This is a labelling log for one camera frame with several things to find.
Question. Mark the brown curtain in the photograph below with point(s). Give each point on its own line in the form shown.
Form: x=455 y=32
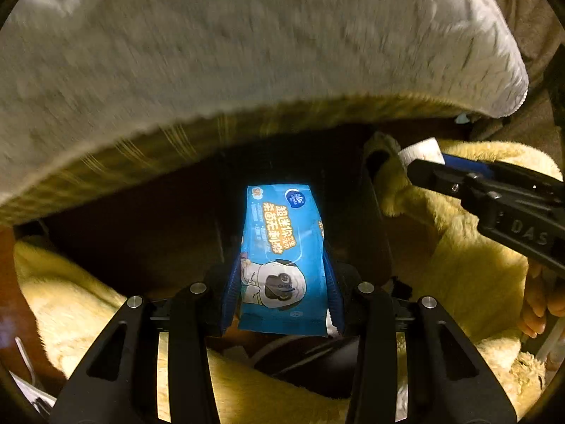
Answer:
x=538 y=34

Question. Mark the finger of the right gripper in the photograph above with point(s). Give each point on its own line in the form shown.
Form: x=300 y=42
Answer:
x=468 y=165

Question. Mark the blue wet wipes pack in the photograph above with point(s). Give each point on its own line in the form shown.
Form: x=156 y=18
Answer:
x=283 y=287

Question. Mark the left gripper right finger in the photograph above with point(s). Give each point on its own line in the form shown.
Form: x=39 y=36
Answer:
x=448 y=379

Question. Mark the yellow fluffy towel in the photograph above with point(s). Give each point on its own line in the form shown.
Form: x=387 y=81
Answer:
x=479 y=282

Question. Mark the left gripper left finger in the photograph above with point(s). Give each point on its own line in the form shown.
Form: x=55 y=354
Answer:
x=116 y=380

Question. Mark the plaid mattress edge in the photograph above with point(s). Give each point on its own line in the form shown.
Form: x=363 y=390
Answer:
x=128 y=162

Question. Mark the grey fluffy blanket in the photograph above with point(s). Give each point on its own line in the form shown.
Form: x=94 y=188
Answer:
x=79 y=74

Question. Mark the person's right hand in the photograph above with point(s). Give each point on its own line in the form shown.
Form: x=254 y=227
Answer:
x=540 y=299

